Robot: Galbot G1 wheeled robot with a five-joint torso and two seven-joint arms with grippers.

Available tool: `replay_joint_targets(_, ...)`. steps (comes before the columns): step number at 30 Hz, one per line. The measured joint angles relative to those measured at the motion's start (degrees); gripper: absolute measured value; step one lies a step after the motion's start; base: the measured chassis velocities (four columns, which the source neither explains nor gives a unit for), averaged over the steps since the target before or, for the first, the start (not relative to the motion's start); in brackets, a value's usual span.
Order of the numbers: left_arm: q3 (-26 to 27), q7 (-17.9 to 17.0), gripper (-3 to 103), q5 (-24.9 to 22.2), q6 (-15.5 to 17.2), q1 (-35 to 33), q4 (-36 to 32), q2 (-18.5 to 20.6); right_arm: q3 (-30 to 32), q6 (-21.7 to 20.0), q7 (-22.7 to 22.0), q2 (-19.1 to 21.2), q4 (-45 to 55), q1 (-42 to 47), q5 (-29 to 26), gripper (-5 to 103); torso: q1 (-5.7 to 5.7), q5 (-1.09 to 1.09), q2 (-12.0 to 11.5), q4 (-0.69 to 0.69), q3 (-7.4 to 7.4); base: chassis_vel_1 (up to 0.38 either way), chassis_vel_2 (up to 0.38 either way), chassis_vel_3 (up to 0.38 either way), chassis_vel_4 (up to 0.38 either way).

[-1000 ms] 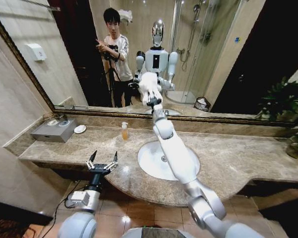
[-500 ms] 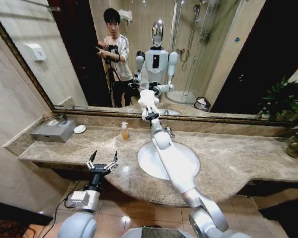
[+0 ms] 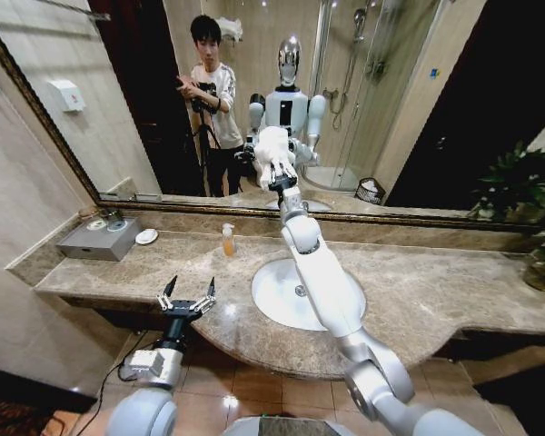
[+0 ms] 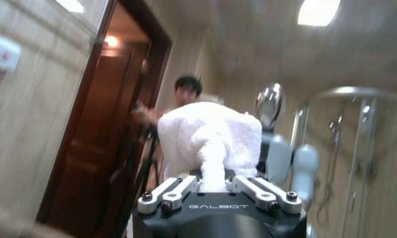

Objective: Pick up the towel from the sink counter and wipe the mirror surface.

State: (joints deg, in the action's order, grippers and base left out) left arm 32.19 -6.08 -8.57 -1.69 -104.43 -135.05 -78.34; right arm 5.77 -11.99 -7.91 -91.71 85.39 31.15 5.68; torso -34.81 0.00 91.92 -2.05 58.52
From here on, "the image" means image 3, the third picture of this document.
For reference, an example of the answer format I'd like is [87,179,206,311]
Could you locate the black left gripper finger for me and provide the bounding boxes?
[156,274,179,313]
[193,275,218,315]

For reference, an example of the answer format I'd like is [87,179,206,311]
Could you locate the white towel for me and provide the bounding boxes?
[253,126,299,192]

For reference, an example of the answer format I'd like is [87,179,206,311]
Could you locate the white oval sink basin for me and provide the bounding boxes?
[251,257,367,332]

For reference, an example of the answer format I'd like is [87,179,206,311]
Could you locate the clear bottle with orange soap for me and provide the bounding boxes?
[221,222,238,258]

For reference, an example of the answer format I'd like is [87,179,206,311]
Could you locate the grey amenity box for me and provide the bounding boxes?
[55,215,143,263]

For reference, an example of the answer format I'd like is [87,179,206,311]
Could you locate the folded white towels on shelf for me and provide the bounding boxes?
[219,16,245,45]

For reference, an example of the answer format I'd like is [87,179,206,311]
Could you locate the green leafy potted plant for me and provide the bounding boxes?
[468,139,545,292]

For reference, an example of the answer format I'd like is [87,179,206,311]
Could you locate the dark wire waste basket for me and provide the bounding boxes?
[354,176,387,204]

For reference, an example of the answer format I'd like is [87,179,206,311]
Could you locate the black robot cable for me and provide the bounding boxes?
[49,329,149,431]

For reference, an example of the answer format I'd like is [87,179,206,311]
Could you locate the large dark-framed wall mirror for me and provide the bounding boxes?
[0,0,545,233]

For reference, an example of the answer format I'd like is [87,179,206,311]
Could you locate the chrome shower head with hose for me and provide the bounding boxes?
[330,6,370,134]

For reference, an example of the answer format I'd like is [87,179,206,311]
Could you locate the white wall paper dispenser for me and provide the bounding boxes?
[46,79,88,114]

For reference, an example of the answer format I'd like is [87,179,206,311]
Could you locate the metal wall rail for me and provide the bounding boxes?
[40,0,113,22]

